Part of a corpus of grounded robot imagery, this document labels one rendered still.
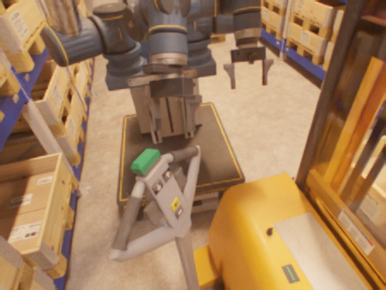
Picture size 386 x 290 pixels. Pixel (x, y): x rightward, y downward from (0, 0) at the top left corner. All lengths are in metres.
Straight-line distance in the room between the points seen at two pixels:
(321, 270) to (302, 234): 0.14
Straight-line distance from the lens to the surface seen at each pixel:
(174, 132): 2.43
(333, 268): 1.15
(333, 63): 0.98
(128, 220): 0.68
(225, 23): 1.63
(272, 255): 1.11
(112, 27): 1.59
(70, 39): 1.52
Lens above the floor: 1.88
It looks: 41 degrees down
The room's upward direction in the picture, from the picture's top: 6 degrees counter-clockwise
